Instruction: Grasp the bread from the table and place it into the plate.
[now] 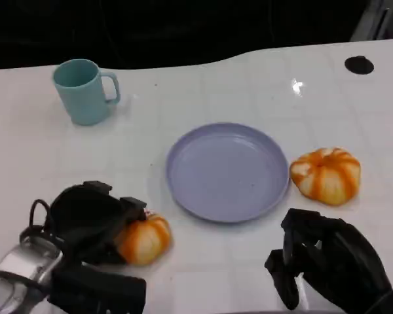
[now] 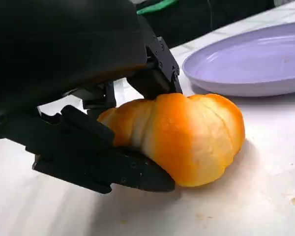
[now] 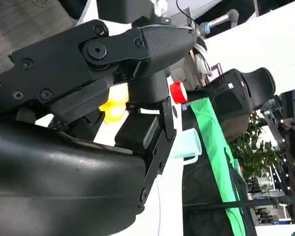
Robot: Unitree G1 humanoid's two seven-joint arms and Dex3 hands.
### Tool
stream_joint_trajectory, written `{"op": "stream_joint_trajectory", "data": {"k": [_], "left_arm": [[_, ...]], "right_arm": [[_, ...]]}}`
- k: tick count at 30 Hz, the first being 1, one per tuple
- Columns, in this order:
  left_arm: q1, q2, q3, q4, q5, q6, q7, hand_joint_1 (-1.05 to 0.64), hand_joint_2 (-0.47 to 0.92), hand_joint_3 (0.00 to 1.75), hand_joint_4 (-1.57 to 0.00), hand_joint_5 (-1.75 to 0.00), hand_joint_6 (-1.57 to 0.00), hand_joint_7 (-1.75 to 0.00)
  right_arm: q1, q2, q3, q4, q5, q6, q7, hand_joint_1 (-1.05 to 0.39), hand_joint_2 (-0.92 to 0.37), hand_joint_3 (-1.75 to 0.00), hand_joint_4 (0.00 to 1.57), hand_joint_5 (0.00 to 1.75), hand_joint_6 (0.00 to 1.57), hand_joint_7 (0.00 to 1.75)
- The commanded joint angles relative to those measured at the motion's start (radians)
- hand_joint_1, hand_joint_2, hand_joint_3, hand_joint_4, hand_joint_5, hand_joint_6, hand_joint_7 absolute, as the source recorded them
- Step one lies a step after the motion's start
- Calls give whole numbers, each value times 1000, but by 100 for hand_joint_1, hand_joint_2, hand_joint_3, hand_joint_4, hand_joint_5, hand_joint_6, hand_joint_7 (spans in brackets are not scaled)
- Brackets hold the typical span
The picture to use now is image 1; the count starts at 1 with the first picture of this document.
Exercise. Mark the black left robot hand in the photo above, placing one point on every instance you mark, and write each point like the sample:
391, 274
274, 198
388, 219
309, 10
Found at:
85, 222

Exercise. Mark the pale green mug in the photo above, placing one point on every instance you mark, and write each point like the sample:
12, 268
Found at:
82, 98

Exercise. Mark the grey metal frame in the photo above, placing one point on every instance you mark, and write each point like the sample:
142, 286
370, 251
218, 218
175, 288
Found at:
368, 21

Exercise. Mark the orange white toy bread roll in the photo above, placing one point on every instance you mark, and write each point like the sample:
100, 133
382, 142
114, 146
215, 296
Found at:
147, 238
325, 178

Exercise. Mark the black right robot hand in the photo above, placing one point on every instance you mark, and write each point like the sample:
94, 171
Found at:
340, 261

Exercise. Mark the black round table grommet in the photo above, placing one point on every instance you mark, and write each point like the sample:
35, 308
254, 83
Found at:
359, 65

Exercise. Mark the lilac plate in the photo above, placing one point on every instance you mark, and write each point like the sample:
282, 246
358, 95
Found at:
227, 173

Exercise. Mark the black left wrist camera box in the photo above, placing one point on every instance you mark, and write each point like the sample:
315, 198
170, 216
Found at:
98, 291

